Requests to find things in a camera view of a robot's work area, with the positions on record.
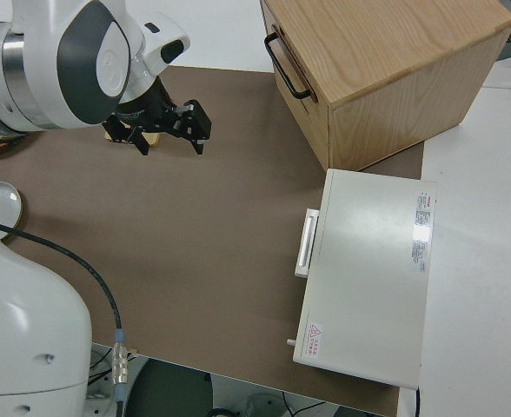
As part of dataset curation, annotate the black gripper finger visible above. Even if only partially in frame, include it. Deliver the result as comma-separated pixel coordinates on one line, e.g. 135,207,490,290
102,113,151,157
172,100,214,156

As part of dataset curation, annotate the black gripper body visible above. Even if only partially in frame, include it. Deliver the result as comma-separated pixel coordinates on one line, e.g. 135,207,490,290
115,84,179,135

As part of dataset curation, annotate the wooden mug rack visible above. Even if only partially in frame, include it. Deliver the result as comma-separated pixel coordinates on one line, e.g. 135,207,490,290
104,131,162,148

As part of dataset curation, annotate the brown table mat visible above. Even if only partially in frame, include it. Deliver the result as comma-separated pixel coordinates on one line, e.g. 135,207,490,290
0,64,426,407

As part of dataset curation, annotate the light wooden cabinet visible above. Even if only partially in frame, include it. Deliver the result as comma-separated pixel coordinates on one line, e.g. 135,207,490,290
259,0,511,173

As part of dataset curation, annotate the white toaster oven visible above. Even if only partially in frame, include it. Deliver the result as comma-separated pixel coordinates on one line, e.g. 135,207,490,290
291,168,438,389

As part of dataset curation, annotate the black cabinet handle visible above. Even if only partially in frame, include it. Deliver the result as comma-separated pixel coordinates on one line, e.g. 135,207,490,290
263,33,314,102

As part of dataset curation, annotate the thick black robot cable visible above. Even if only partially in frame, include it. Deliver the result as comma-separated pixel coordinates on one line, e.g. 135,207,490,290
0,216,129,417

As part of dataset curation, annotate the white oven door handle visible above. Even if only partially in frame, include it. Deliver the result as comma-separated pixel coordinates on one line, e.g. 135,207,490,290
294,208,322,278

